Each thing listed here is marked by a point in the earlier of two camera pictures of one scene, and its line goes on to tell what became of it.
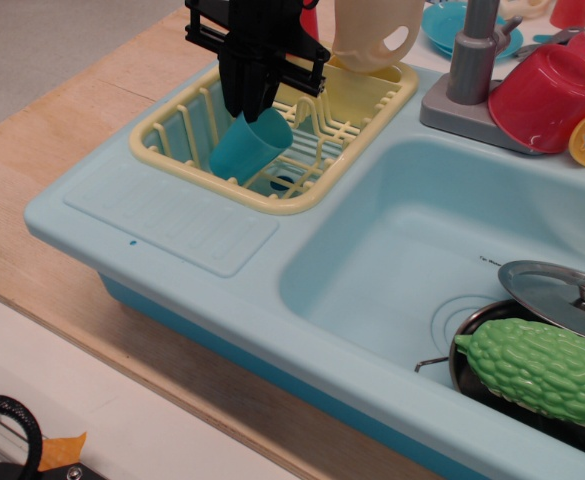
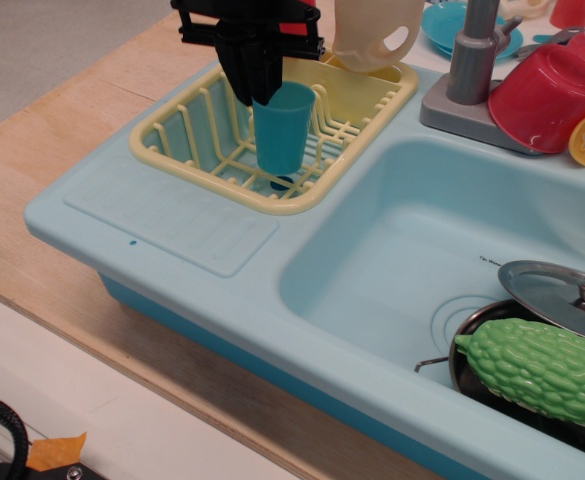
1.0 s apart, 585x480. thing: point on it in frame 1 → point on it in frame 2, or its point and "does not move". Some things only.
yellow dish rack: [332, 134] does not move
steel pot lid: [567, 299] does not move
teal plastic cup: [246, 149] → [281, 128]
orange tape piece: [60, 452] does not move
